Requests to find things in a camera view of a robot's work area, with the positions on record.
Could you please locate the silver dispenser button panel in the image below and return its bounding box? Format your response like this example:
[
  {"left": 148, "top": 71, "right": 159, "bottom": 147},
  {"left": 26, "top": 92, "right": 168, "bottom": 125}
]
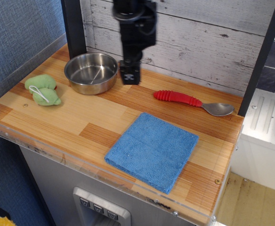
[{"left": 73, "top": 187, "right": 131, "bottom": 226}]

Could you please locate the black left frame post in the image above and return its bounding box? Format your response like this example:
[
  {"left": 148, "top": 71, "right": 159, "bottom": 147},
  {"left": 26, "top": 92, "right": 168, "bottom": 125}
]
[{"left": 61, "top": 0, "right": 87, "bottom": 59}]

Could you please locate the yellow object at corner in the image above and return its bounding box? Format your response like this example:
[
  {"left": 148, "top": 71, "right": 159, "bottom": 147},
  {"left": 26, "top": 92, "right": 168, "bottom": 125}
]
[{"left": 0, "top": 217, "right": 16, "bottom": 226}]

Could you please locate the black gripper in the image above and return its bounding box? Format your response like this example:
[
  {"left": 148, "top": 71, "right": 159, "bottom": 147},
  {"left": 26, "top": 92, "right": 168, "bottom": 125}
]
[{"left": 113, "top": 0, "right": 157, "bottom": 84}]

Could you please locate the green plush toy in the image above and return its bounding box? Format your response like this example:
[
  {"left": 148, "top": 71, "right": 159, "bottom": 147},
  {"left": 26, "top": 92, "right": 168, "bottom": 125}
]
[{"left": 24, "top": 74, "right": 61, "bottom": 106}]

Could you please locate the blue folded cloth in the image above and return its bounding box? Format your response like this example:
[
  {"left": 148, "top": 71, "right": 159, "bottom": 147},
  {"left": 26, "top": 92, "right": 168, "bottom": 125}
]
[{"left": 105, "top": 113, "right": 199, "bottom": 194}]

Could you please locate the stainless steel tea pan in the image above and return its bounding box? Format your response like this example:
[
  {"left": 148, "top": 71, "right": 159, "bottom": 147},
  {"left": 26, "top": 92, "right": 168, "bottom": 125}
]
[{"left": 64, "top": 53, "right": 152, "bottom": 95}]

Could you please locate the white ribbed appliance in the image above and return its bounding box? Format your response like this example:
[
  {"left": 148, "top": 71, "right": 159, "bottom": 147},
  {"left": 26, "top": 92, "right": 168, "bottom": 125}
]
[{"left": 231, "top": 89, "right": 275, "bottom": 189}]

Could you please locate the black frame post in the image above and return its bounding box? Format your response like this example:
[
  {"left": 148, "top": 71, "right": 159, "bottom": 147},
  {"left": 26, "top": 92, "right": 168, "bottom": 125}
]
[
  {"left": 61, "top": 0, "right": 87, "bottom": 59},
  {"left": 238, "top": 10, "right": 275, "bottom": 117}
]

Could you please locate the clear acrylic table edge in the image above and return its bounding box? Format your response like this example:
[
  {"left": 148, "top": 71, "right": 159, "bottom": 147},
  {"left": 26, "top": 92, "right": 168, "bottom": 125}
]
[{"left": 0, "top": 113, "right": 243, "bottom": 226}]

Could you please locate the black right frame post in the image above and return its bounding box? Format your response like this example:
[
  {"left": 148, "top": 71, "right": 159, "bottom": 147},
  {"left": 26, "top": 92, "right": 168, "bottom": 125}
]
[{"left": 238, "top": 10, "right": 275, "bottom": 117}]

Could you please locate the red handled metal spoon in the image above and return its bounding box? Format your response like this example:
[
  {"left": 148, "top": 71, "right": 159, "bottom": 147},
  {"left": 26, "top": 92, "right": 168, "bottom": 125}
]
[{"left": 153, "top": 90, "right": 235, "bottom": 116}]

